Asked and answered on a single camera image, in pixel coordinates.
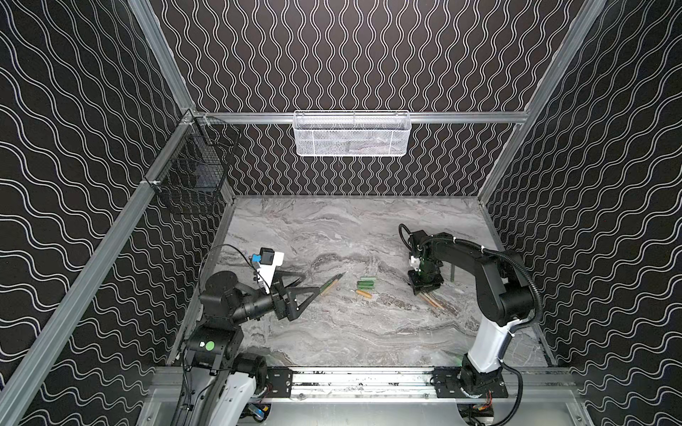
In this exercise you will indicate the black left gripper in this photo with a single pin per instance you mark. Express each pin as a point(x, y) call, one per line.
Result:
point(288, 300)

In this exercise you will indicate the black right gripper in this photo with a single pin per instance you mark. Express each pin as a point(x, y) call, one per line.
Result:
point(426, 274)

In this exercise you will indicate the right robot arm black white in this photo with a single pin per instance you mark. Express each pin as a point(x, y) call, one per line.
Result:
point(506, 296)

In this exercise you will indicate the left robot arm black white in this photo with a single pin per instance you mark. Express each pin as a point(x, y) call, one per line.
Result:
point(222, 385)

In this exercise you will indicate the green pen cap lower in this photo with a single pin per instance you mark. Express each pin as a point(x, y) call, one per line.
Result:
point(365, 285)

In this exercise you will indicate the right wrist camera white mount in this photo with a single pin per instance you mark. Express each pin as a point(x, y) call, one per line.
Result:
point(415, 263)

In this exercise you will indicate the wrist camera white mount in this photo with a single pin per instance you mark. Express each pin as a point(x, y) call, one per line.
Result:
point(415, 263)
point(265, 263)

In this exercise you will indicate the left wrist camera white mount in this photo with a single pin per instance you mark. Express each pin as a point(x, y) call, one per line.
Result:
point(265, 263)

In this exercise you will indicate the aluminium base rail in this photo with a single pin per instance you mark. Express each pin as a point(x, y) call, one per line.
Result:
point(387, 384)

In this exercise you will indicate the black wire basket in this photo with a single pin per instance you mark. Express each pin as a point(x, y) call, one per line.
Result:
point(195, 181)

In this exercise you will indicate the white wire mesh basket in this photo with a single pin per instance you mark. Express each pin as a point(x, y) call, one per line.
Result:
point(386, 137)

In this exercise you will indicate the aluminium left horizontal rail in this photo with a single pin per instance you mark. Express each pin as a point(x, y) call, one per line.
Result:
point(36, 365)

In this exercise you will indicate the aluminium horizontal rail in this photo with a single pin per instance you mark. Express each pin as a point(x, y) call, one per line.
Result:
point(36, 365)
point(415, 117)

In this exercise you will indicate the aluminium back horizontal rail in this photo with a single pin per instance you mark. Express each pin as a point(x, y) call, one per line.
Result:
point(415, 117)

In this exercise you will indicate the aluminium corner frame post right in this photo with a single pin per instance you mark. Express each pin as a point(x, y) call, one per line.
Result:
point(572, 41)

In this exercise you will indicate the aluminium corner frame post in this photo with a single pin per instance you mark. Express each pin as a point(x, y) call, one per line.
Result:
point(151, 28)
point(572, 41)

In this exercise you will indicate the aluminium corner frame post left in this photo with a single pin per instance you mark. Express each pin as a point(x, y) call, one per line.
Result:
point(151, 28)

